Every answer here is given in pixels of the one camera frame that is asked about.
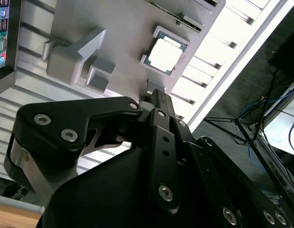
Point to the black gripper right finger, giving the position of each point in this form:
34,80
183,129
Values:
232,190

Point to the silver CPU chip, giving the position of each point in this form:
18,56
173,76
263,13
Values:
164,54

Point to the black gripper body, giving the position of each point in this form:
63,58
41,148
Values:
101,202

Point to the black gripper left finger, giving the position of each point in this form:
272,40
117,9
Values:
66,114

